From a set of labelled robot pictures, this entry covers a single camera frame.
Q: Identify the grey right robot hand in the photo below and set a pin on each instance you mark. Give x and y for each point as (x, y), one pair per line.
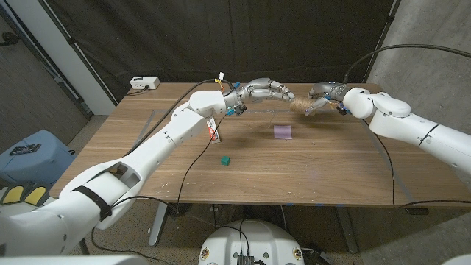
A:
(329, 94)

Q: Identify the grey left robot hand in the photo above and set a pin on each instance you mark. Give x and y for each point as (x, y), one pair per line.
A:
(257, 92)

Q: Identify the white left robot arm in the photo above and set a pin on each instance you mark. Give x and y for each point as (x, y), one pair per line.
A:
(117, 184)

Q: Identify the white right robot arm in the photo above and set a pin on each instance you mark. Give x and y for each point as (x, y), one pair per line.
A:
(404, 125)

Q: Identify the pink sticky note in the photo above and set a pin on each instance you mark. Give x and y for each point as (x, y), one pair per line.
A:
(282, 132)

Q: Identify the white red toothpaste tube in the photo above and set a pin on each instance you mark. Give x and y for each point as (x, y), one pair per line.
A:
(214, 133)

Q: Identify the small green block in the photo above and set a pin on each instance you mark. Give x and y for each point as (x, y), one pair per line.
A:
(225, 160)

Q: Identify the black backdrop curtain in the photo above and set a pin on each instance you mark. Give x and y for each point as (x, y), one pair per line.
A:
(221, 37)

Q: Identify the black backdrop stand pole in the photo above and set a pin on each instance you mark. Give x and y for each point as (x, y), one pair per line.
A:
(383, 37)
(92, 70)

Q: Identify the white power box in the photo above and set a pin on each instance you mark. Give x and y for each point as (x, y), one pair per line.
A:
(144, 82)

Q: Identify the grey table leg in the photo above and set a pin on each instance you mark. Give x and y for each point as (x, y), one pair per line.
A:
(158, 224)
(346, 230)

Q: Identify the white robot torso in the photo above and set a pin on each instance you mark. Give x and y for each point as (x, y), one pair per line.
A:
(254, 239)

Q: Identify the black torso port module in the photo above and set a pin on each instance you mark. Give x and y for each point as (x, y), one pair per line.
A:
(245, 260)

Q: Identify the yellow black foot pedal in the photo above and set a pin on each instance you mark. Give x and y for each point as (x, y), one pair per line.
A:
(13, 194)
(35, 193)

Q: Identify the black wall rail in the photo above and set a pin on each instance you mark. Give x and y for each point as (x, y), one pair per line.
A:
(75, 97)

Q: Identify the black wall hook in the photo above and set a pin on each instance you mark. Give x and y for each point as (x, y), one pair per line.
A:
(9, 38)

